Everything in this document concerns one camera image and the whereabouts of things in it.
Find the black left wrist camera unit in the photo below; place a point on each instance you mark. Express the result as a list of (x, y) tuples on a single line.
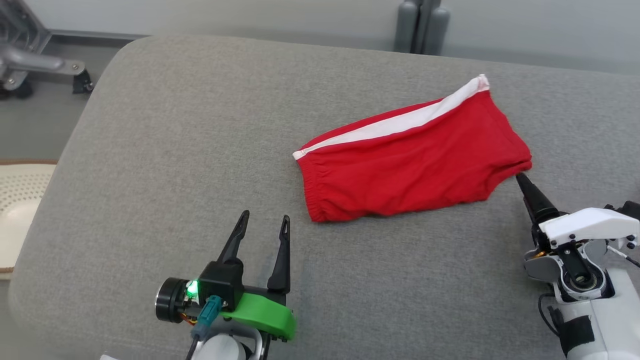
[(222, 282)]

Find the white perforated laundry basket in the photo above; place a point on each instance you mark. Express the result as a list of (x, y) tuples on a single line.
[(20, 200)]

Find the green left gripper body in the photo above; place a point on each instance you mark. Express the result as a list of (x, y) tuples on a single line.
[(265, 315)]

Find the grey rounded post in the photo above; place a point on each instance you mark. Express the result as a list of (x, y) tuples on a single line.
[(406, 27), (439, 31)]

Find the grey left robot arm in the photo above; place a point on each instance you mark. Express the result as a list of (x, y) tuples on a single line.
[(222, 348)]

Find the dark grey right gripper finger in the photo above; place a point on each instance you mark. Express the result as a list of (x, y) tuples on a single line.
[(540, 239), (537, 202)]

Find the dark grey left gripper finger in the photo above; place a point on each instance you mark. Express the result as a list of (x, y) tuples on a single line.
[(281, 265), (235, 240)]

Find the grey fabric sofa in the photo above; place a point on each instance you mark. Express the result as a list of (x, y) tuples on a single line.
[(175, 175)]

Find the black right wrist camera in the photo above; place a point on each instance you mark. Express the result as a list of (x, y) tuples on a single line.
[(627, 209)]

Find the red shorts with white stripe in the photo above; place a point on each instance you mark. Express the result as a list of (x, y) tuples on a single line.
[(415, 165)]

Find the grey vertical door frame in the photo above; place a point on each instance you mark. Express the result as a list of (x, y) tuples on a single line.
[(425, 25)]

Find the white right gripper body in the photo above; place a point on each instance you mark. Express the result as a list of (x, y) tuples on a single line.
[(590, 225)]

